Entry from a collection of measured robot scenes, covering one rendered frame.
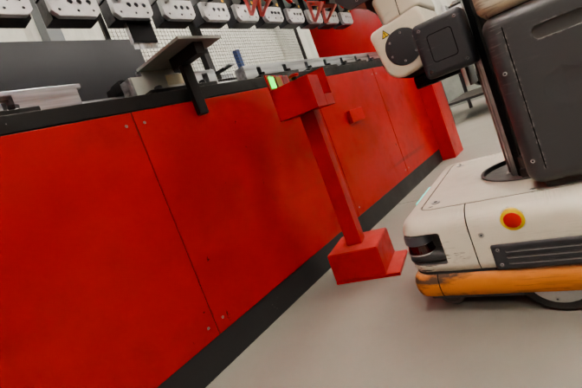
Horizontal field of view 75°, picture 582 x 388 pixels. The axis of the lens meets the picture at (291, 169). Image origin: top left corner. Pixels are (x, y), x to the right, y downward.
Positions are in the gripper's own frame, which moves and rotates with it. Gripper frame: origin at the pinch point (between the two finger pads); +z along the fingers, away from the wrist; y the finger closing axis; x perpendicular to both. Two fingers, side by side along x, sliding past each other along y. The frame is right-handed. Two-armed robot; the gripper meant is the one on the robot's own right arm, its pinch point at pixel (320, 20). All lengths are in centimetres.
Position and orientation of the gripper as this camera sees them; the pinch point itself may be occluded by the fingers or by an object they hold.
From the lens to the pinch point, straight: 165.7
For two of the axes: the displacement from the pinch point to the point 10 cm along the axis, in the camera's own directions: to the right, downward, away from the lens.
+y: -5.3, 2.7, -8.0
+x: 8.5, 2.1, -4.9
